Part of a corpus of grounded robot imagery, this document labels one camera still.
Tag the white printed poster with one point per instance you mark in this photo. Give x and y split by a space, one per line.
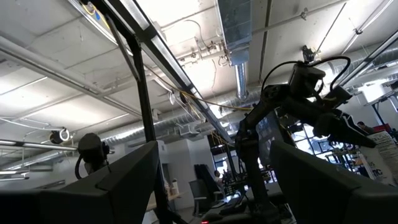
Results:
385 155

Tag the dark display screen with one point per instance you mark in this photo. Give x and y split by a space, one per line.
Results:
267 137

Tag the black overhead camera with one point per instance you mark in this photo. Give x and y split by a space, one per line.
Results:
91 149

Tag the silver ventilation duct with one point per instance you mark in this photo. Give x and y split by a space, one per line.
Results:
234 31

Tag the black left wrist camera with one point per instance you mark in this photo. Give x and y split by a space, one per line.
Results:
306 81

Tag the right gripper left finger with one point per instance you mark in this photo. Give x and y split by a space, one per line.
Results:
93 202

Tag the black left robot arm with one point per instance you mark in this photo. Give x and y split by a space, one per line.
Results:
252 161

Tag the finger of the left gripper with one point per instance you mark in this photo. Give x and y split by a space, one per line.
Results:
350 122
351 138

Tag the person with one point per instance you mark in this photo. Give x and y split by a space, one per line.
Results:
365 129
218 179

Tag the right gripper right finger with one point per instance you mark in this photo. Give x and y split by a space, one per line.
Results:
326 199

